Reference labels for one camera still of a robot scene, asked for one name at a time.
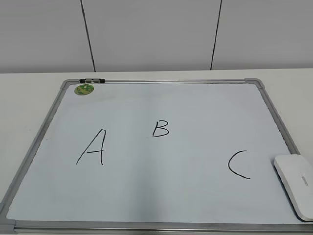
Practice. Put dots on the white rectangular board eraser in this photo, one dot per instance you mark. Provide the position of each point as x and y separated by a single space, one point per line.
296 174

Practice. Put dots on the white whiteboard with grey frame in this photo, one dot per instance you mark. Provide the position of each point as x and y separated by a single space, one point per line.
155 157

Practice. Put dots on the black silver hanging clip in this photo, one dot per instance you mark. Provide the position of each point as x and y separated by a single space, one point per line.
92 80

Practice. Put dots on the round green magnet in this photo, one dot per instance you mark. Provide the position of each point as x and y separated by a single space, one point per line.
84 89

